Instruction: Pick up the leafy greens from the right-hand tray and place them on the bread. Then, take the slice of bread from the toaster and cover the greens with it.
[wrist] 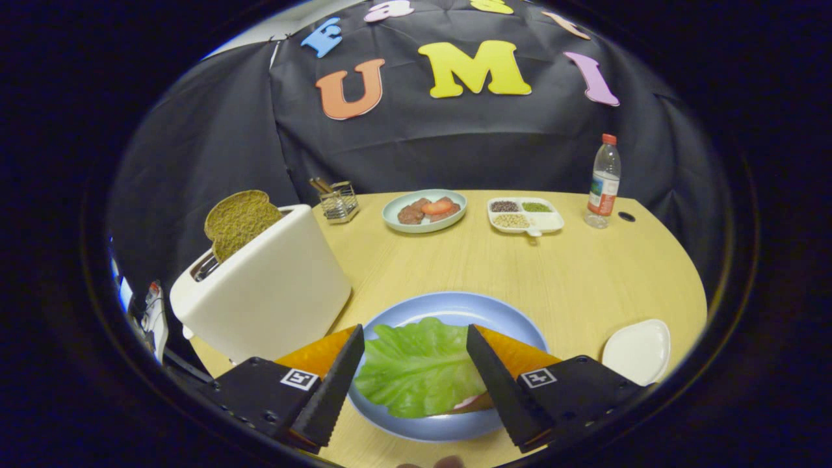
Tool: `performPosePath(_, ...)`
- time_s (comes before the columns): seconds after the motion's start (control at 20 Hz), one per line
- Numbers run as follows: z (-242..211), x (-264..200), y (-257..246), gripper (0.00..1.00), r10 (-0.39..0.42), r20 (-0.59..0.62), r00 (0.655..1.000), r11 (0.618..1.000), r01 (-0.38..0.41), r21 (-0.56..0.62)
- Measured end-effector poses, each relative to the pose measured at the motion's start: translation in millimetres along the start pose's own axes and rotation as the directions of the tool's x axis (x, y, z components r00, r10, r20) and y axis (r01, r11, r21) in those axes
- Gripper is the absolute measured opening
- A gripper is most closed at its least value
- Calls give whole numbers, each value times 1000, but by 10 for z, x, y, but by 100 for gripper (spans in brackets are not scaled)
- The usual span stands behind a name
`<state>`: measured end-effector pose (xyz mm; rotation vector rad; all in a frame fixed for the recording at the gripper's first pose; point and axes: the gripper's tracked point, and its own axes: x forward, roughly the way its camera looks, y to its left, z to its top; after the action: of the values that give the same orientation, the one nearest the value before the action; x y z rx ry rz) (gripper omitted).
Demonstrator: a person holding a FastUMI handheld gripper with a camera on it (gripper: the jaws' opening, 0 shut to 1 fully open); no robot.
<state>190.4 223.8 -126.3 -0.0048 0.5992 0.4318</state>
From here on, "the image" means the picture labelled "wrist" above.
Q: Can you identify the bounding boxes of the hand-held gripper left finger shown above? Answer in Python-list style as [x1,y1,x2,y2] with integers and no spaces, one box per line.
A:
[198,324,366,454]

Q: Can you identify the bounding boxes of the white square plate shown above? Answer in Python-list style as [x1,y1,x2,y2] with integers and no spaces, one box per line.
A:
[601,318,671,387]

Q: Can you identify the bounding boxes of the brown bread slice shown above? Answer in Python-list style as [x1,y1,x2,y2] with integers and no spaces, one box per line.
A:
[203,190,285,263]
[426,390,496,418]

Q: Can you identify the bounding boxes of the cooked brown meat pieces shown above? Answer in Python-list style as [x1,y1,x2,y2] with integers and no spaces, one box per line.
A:
[397,198,462,226]

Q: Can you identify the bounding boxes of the black backdrop cloth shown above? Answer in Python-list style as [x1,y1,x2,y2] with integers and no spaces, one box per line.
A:
[107,0,729,306]

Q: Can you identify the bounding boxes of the white divided dish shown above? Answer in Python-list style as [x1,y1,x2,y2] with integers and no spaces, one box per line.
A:
[487,197,565,238]

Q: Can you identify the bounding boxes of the light blue plate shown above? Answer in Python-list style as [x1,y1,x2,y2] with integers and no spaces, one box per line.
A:
[346,291,550,443]

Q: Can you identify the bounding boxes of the green lettuce leaf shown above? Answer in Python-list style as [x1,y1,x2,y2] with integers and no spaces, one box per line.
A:
[354,317,488,419]

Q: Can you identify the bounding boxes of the wire utensil holder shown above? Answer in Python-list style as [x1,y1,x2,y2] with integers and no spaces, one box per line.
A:
[309,177,360,225]

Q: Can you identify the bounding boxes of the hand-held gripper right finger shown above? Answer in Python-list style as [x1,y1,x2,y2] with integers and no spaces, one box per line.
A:
[465,324,651,454]

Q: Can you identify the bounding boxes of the pale green plate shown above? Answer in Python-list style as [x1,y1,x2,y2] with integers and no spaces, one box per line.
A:
[382,189,468,234]

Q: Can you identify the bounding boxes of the white power strip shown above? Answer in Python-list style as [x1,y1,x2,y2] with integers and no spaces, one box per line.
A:
[140,279,170,362]

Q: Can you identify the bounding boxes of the clear plastic water bottle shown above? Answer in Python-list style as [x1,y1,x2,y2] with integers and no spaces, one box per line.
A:
[584,133,622,229]

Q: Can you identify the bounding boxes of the white toaster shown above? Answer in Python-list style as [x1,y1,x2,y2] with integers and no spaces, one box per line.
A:
[169,204,353,365]

